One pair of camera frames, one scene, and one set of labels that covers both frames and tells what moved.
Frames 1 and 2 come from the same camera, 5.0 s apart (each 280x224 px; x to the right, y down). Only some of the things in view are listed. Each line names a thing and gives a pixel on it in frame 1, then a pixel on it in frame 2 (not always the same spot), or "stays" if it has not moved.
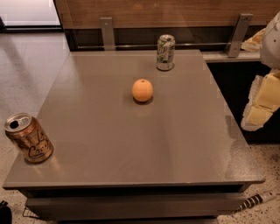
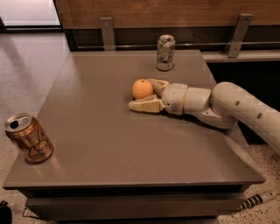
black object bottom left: x=5 y=213 stays
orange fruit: x=142 y=90 stays
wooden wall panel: x=79 y=14 stays
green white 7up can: x=165 y=52 stays
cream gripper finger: x=263 y=101 → x=149 y=104
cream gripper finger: x=253 y=44 → x=158 y=86
